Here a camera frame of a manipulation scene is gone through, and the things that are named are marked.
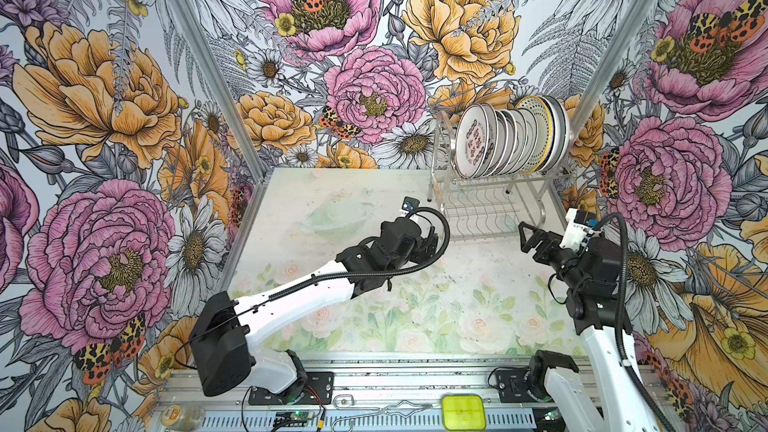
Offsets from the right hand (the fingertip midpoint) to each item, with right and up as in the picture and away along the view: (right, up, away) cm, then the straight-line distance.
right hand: (530, 237), depth 75 cm
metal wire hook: (-31, -40, -3) cm, 51 cm away
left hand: (-28, -1, +2) cm, 28 cm away
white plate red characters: (-13, +25, +7) cm, 29 cm away
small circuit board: (-57, -42, -4) cm, 71 cm away
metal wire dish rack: (-2, +6, +30) cm, 31 cm away
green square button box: (-18, -39, -6) cm, 44 cm away
